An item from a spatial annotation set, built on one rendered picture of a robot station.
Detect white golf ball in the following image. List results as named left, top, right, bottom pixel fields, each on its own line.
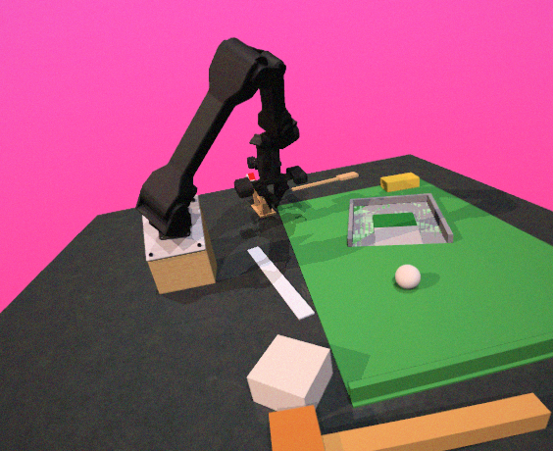
left=395, top=265, right=421, bottom=289

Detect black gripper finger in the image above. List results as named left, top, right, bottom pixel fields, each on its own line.
left=255, top=188, right=272, bottom=210
left=274, top=183, right=289, bottom=208

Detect pale pink cube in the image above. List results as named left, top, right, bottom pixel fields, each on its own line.
left=247, top=335, right=332, bottom=412

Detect green mat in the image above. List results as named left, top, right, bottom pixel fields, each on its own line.
left=277, top=178, right=553, bottom=396

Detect white flat bar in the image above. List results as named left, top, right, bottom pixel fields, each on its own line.
left=247, top=246, right=315, bottom=321

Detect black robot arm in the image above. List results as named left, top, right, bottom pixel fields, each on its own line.
left=135, top=37, right=300, bottom=240

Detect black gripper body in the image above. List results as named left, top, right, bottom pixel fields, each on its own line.
left=233, top=156, right=307, bottom=198

